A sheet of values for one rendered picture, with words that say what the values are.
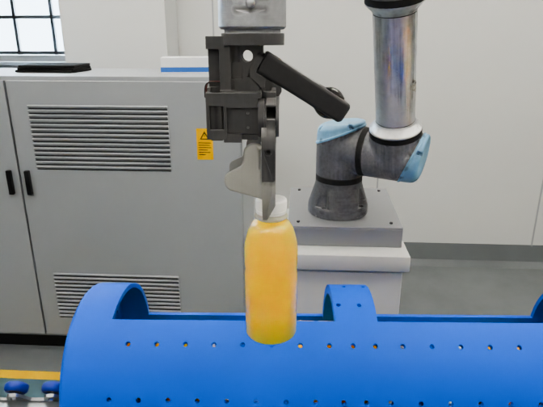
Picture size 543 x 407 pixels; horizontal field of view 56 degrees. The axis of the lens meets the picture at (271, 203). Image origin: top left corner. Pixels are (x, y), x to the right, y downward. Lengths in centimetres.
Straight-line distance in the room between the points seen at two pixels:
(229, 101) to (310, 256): 67
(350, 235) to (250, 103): 71
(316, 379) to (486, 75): 316
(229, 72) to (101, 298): 45
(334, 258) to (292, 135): 247
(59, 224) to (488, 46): 282
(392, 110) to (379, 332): 50
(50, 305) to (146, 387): 218
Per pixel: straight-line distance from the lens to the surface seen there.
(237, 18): 56
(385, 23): 104
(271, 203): 59
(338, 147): 119
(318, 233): 121
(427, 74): 364
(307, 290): 123
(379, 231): 122
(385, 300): 126
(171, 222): 251
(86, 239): 269
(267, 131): 56
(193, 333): 79
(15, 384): 117
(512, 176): 395
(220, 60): 58
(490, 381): 83
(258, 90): 58
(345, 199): 123
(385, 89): 109
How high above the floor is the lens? 164
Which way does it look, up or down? 19 degrees down
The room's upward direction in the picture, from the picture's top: straight up
